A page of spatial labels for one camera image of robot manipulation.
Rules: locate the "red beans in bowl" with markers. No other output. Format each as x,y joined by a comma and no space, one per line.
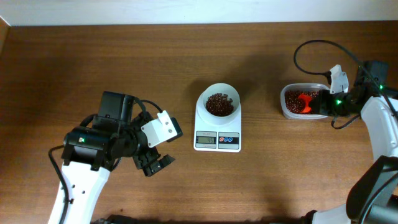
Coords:
219,104

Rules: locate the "clear plastic bean container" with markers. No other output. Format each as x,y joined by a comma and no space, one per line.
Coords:
301,87

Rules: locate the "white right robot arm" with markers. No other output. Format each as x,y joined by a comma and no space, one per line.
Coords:
372,198

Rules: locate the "orange plastic scoop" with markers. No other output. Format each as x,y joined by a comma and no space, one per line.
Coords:
306,99

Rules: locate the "white digital kitchen scale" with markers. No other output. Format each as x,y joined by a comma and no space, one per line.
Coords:
218,133

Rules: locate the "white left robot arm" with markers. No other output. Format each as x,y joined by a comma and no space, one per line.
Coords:
91,151

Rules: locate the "white round bowl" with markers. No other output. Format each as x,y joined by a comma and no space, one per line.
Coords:
222,88

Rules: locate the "red azuki beans in container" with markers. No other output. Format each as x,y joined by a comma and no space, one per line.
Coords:
293,104

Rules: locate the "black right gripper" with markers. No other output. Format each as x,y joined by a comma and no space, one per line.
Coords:
321,107

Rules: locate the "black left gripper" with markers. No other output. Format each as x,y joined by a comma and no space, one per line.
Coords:
143,162

